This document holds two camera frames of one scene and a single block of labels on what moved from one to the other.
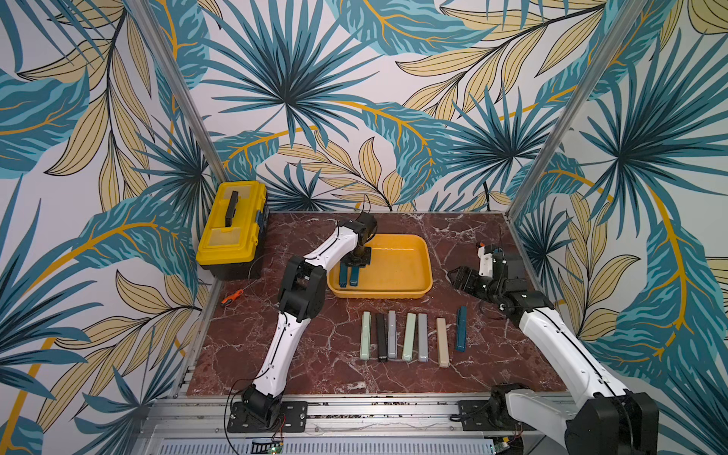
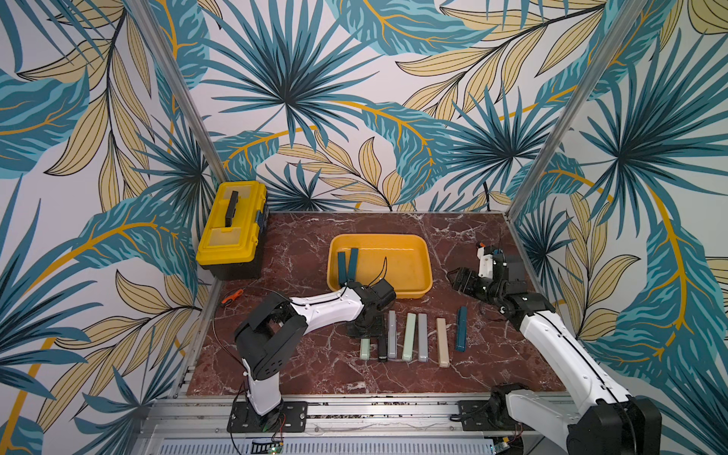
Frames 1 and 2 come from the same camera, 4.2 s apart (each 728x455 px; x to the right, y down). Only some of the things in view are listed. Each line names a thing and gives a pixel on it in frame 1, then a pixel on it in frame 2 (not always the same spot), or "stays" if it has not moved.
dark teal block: [354, 279] stays
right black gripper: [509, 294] stays
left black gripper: [362, 263] -> [378, 330]
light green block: [365, 344] stays
